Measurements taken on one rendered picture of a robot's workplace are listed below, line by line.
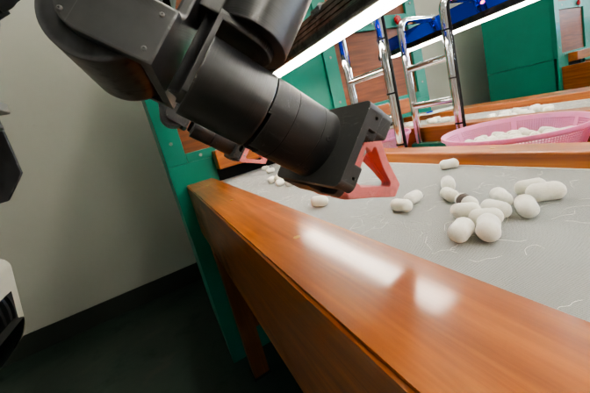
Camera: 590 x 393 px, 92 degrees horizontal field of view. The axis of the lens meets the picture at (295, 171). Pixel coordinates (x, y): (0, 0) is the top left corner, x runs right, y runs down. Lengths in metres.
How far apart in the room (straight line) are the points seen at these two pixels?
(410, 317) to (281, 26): 0.20
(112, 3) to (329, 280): 0.23
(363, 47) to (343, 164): 1.34
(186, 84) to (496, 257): 0.28
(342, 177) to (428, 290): 0.10
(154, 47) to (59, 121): 1.93
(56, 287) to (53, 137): 0.86
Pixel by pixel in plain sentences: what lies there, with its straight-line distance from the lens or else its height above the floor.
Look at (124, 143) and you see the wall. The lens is 2.05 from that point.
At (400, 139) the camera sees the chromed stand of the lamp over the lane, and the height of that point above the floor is 0.78.
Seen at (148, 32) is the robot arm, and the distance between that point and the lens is 0.19.
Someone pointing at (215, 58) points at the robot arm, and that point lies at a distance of 0.19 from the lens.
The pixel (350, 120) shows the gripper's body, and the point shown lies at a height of 0.89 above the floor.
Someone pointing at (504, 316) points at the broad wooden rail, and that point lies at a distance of 0.22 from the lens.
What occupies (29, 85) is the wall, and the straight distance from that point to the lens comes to 2.15.
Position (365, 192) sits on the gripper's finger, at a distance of 0.25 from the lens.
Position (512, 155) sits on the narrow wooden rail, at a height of 0.76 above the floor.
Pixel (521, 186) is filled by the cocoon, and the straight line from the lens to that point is 0.44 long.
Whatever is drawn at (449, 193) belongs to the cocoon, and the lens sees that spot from 0.43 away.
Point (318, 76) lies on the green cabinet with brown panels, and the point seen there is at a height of 1.05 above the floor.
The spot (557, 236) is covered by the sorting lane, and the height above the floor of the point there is 0.74.
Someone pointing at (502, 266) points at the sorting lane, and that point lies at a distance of 0.31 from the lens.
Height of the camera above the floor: 0.90
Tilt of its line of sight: 10 degrees down
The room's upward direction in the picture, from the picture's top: 14 degrees counter-clockwise
